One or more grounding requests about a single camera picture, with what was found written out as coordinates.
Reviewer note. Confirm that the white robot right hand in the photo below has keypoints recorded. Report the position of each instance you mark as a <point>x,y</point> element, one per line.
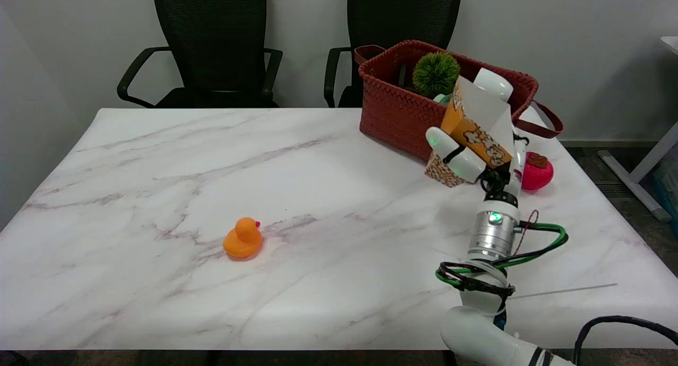
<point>461,162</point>

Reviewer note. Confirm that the orange popcorn box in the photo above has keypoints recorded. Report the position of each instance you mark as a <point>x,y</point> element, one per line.
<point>471,130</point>

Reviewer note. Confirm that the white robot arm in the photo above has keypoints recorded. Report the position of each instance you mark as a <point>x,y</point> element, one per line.
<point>492,239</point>

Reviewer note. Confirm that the red woven basket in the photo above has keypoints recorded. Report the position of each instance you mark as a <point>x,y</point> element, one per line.
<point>394,109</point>

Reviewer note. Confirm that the blue storage bin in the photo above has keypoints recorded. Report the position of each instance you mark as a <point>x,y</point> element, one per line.
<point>668,188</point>

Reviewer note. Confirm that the green cup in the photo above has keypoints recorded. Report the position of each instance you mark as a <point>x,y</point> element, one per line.
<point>442,98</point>

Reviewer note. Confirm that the red toy fruit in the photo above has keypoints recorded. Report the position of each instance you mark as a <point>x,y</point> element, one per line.
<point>539,174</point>

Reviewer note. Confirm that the white cup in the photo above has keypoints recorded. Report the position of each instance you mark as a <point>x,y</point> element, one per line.
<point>493,82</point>

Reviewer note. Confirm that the green fuzzy ball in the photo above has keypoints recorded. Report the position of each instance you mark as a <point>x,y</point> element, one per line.
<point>435,74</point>

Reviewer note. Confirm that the black mesh office chair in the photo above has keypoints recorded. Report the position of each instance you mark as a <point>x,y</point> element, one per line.
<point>214,37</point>
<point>394,16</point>

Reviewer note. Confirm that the thin white zip tie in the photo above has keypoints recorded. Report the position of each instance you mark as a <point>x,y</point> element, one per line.
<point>572,289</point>

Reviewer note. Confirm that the white desk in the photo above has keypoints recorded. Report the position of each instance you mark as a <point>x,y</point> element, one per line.
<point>643,167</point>

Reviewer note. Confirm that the orange rubber duck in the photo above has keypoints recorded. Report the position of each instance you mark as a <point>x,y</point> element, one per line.
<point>242,240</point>

